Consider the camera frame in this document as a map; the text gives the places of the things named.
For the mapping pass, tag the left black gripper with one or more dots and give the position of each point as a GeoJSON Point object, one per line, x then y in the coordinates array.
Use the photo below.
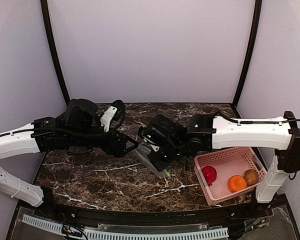
{"type": "Point", "coordinates": [118, 144]}

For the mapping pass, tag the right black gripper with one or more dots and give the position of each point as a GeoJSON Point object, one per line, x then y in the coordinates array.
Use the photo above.
{"type": "Point", "coordinates": [155, 152]}

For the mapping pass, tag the red strawberry fruit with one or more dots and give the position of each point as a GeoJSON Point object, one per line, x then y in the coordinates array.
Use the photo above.
{"type": "Point", "coordinates": [210, 174]}

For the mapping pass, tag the orange tangerine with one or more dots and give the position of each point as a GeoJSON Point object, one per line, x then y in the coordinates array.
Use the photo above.
{"type": "Point", "coordinates": [237, 183]}

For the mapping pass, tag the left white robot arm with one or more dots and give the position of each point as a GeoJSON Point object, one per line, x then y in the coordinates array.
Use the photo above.
{"type": "Point", "coordinates": [79, 126]}

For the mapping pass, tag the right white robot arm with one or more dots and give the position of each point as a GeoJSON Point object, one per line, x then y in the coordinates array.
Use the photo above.
{"type": "Point", "coordinates": [171, 141]}

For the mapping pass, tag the pink plastic basket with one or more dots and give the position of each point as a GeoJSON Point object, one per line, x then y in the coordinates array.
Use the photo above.
{"type": "Point", "coordinates": [227, 163]}

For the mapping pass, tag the brown kiwi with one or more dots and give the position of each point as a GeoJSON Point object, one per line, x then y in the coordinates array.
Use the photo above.
{"type": "Point", "coordinates": [251, 177]}

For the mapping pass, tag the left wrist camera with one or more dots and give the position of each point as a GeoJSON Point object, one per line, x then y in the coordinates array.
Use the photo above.
{"type": "Point", "coordinates": [114, 112]}

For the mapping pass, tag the black front table rail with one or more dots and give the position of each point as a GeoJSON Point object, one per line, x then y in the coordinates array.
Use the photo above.
{"type": "Point", "coordinates": [234, 214]}

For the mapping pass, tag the white slotted cable duct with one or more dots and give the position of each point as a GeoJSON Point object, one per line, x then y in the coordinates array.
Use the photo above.
{"type": "Point", "coordinates": [120, 232]}

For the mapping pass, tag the left black frame post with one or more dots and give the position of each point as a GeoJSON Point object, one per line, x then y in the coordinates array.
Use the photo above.
{"type": "Point", "coordinates": [53, 50]}

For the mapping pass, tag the black frame post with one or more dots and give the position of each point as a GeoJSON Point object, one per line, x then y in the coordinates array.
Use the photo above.
{"type": "Point", "coordinates": [249, 52]}
{"type": "Point", "coordinates": [53, 50]}

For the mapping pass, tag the right black frame post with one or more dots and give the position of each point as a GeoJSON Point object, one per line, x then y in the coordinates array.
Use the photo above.
{"type": "Point", "coordinates": [249, 52]}

